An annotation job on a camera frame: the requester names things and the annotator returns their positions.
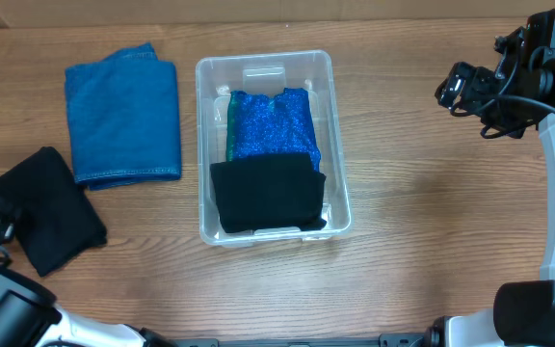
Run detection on black cloth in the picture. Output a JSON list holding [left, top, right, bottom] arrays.
[[0, 147, 107, 277], [210, 153, 327, 233]]

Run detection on blue denim jeans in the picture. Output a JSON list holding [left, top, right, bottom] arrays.
[[65, 42, 182, 190]]

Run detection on blue green sequin garment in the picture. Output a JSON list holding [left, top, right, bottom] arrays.
[[225, 88, 322, 170]]

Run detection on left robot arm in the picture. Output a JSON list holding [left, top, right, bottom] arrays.
[[0, 211, 173, 347]]

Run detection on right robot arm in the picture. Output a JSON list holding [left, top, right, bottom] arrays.
[[422, 9, 555, 347]]

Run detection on clear plastic storage bin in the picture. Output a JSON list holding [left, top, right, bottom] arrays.
[[196, 50, 352, 247]]

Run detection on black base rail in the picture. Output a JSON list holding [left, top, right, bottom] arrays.
[[172, 333, 424, 347]]

